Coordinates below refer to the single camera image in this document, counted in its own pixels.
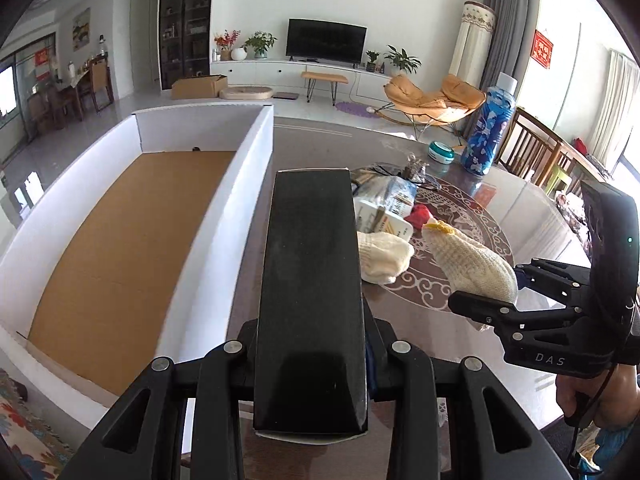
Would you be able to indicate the person's right hand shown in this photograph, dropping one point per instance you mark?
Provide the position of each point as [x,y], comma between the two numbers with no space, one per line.
[617,395]

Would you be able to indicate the floral cloth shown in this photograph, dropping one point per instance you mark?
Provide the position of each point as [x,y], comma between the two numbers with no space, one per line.
[25,430]

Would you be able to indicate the small potted plant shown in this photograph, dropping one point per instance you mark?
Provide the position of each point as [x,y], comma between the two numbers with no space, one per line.
[372,59]

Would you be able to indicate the covered standing air conditioner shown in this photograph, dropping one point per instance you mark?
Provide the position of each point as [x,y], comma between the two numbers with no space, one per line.
[472,40]

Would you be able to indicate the teal round box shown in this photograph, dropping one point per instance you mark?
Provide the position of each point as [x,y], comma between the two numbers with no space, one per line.
[442,152]

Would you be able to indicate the blue patterned bottle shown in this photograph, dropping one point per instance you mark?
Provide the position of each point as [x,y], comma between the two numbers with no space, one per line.
[487,130]

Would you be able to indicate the black television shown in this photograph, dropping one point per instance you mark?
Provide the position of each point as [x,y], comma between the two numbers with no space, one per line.
[325,40]

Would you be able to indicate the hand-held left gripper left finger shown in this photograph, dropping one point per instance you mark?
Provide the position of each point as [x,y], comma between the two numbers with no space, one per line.
[235,360]

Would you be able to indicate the cream round pet bed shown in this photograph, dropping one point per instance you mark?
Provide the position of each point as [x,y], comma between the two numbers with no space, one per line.
[247,93]

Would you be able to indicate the grey curtain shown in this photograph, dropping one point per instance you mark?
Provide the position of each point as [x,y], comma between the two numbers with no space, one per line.
[510,25]

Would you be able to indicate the red window decoration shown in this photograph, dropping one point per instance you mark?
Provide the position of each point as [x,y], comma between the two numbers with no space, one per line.
[543,49]

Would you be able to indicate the white blue medicine box bundle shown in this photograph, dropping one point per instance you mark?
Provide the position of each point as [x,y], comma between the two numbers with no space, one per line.
[382,220]

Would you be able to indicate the wooden dining table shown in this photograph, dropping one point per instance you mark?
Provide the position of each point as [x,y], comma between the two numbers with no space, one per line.
[65,92]

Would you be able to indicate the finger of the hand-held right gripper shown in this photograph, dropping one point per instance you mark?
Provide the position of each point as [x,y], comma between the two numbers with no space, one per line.
[555,277]
[500,317]

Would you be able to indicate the clear plastic bag of sticks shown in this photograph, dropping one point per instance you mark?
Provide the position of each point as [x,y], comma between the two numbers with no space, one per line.
[380,185]

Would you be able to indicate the red paper poster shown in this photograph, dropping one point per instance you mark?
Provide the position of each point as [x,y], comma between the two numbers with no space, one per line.
[43,62]

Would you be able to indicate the green potted plant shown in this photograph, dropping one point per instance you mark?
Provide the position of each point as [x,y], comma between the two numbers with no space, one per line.
[260,42]

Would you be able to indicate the black floor scale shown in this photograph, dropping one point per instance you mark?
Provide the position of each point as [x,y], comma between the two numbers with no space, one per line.
[285,95]

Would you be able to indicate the person's blue clothing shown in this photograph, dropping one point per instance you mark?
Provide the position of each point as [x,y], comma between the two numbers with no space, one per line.
[612,447]

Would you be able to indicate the wooden bench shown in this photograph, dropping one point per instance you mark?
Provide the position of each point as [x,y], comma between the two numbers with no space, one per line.
[324,77]

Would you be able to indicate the white sheer curtain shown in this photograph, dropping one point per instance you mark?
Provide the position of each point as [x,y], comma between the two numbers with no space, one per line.
[622,105]

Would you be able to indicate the purple floor mat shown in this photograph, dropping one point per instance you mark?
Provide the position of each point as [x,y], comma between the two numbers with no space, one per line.
[355,108]

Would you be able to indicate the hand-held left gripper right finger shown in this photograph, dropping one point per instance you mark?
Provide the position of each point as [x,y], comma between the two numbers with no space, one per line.
[385,365]

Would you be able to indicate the wooden slatted chair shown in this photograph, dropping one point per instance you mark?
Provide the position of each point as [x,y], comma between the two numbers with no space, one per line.
[530,150]

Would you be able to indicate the cream knitted glove yellow cuff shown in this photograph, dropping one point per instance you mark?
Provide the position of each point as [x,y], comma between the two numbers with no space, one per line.
[470,265]

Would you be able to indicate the brown cardboard box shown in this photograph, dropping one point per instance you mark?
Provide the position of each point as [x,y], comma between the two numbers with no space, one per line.
[197,87]

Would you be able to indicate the red flower arrangement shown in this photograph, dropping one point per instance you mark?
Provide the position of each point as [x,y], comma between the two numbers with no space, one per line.
[226,40]

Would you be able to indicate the long black box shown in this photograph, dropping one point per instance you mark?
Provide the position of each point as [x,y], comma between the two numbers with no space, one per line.
[310,270]

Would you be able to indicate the white television cabinet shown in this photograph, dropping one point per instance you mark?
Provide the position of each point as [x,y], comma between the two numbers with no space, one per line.
[260,72]

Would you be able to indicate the sequined bow tie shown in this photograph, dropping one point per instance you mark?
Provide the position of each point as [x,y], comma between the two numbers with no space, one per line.
[417,170]

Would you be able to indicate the leafy potted plant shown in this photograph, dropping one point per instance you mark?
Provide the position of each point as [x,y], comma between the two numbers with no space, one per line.
[402,60]

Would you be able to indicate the white round vase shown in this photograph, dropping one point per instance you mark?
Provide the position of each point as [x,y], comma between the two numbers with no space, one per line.
[239,53]

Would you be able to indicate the wooden dining chair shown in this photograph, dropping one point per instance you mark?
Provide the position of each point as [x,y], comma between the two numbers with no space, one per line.
[101,82]

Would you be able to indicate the red snack packet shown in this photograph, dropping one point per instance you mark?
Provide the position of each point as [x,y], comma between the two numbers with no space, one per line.
[417,215]

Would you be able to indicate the wall painting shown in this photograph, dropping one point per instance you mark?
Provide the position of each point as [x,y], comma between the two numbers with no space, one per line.
[81,27]

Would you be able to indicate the dark glass display cabinet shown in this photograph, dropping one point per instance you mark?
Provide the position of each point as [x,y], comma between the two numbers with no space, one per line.
[185,25]

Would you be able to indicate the orange lounge chair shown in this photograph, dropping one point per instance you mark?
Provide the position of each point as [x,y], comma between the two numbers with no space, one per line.
[425,100]

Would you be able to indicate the white cardboard container box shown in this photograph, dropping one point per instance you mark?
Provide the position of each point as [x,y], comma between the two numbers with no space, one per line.
[125,240]

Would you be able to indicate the white door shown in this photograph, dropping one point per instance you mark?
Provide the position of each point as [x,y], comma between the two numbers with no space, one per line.
[141,40]

